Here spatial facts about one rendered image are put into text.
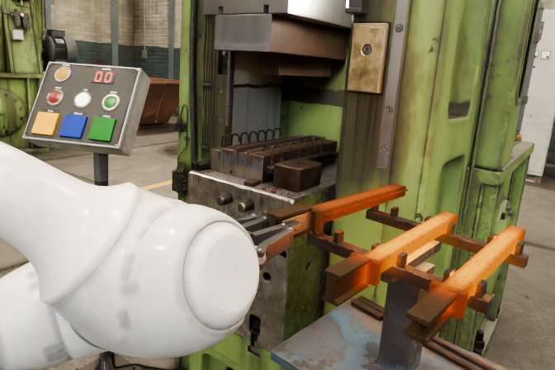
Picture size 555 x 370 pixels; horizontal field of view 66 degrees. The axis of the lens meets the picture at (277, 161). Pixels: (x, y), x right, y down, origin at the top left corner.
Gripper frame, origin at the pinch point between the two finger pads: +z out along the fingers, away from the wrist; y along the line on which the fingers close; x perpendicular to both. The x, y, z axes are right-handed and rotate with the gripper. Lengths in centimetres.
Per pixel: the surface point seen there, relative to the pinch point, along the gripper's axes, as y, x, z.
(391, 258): 13.5, -4.1, 8.8
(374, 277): 14.2, -4.7, 2.6
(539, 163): -61, -81, 560
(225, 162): -52, -5, 32
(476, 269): 24.5, -3.4, 13.9
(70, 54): -553, 17, 202
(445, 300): 25.0, -2.8, 0.7
